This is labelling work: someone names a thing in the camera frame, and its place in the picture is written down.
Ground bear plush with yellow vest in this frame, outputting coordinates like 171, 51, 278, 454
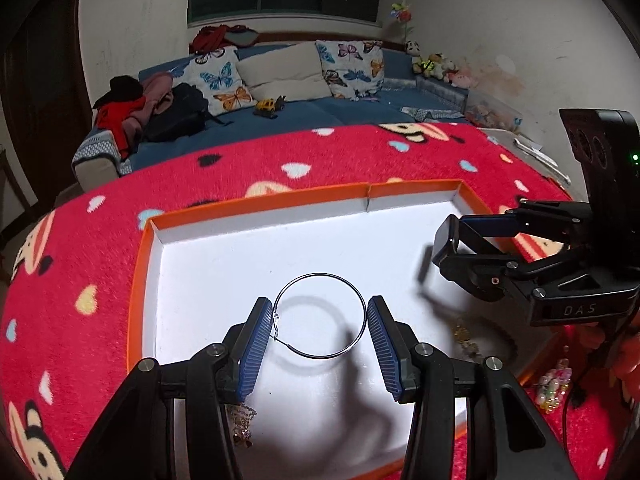
412, 52, 447, 80

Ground person's right hand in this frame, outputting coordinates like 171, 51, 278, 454
575, 325, 640, 398

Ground colourful pinwheel flower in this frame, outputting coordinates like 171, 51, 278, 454
390, 0, 416, 43

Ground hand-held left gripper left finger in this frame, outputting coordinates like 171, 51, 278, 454
65, 297, 274, 480

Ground pile of red cloth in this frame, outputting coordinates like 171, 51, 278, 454
189, 24, 261, 54

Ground blue sofa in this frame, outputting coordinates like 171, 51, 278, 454
72, 39, 482, 192

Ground beige cushion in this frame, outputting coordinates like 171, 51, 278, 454
236, 41, 332, 103

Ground black beaded necklace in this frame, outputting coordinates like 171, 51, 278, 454
475, 316, 519, 365

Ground orange-rimmed white box tray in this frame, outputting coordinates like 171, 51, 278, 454
127, 179, 576, 480

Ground white paper sheets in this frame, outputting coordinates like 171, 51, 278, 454
510, 132, 572, 186

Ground red printed blanket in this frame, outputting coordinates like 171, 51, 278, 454
0, 122, 640, 480

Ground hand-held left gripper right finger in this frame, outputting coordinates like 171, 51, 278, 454
366, 295, 572, 480

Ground clear plastic storage box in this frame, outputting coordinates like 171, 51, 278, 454
464, 88, 524, 134

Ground red garment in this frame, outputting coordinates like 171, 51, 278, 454
95, 99, 147, 160

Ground black backpack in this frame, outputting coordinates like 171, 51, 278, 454
144, 82, 233, 143

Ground butterfly print cushion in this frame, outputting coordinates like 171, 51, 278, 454
187, 46, 259, 117
315, 39, 387, 101

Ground pastel bead bracelet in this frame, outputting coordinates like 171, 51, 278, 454
534, 345, 574, 415

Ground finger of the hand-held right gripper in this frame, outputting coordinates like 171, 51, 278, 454
459, 198, 597, 247
431, 215, 598, 303

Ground sparkly chain jewelry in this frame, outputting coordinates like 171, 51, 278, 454
226, 402, 258, 448

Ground pink garment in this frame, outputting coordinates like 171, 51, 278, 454
121, 71, 176, 145

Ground large silver hoop earring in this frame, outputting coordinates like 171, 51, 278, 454
272, 272, 370, 360

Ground grey knit cloth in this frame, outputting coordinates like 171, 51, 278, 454
71, 130, 132, 177

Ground gold charm jewelry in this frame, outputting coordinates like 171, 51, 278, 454
452, 325, 485, 362

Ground black hat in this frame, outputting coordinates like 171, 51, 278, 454
92, 75, 145, 109

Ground dark wooden door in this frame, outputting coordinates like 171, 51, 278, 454
0, 0, 95, 221

